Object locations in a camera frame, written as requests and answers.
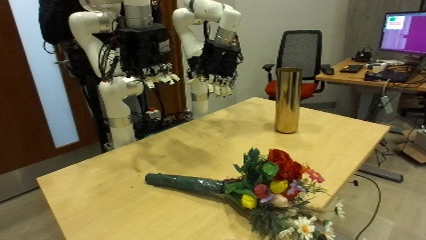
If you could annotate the computer monitor purple screen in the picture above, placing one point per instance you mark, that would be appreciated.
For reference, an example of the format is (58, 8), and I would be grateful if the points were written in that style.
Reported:
(407, 33)

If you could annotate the tall gold cylinder vase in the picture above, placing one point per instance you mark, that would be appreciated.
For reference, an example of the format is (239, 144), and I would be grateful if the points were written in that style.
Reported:
(288, 100)

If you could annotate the dark laptop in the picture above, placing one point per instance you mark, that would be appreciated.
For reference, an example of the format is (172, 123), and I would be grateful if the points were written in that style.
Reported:
(395, 75)

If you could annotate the brown door frosted panel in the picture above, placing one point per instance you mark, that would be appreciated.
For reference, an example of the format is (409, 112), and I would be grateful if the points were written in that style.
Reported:
(22, 100)

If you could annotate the black hanging bag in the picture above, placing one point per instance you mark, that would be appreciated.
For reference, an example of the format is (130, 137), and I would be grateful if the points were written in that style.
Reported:
(54, 20)

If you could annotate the white power strip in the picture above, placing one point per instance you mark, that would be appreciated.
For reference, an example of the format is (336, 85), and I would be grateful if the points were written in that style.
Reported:
(387, 104)

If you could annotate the cardboard box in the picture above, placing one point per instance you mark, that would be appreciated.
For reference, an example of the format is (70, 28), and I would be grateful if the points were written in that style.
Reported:
(413, 150)

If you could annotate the black desk phone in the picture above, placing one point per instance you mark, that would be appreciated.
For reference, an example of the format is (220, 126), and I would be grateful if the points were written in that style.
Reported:
(363, 56)

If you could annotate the grey table foot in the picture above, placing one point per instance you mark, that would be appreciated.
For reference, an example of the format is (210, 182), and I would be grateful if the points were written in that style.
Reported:
(381, 174)

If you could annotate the black keyboard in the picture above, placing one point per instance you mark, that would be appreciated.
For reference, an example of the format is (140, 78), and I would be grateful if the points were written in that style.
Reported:
(352, 68)

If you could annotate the black mesh chair red seat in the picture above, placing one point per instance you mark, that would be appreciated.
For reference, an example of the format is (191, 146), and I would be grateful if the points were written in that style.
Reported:
(300, 46)

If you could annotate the wooden office desk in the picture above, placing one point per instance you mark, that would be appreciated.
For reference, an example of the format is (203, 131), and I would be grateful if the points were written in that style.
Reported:
(347, 77)

